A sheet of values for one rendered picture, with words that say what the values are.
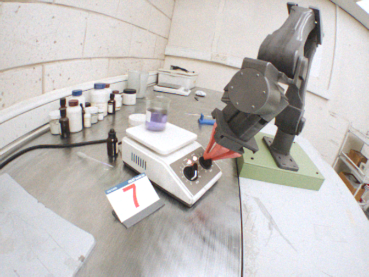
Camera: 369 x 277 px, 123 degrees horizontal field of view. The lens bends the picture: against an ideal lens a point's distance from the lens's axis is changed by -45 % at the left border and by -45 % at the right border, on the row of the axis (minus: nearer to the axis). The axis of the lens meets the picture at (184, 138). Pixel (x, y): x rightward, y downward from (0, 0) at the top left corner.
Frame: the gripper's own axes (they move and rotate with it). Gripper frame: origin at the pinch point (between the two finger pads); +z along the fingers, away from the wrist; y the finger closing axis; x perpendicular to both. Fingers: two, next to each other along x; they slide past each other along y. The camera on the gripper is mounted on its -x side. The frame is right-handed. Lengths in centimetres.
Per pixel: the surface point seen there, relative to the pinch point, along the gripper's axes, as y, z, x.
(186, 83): -25, 36, -108
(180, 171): 6.2, 1.4, 4.8
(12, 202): 36.2, 13.6, 17.2
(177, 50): -11, 27, -152
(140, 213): 11.5, 6.2, 12.7
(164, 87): -6, 38, -88
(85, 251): 20.1, 5.3, 21.5
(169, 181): 7.5, 3.4, 6.5
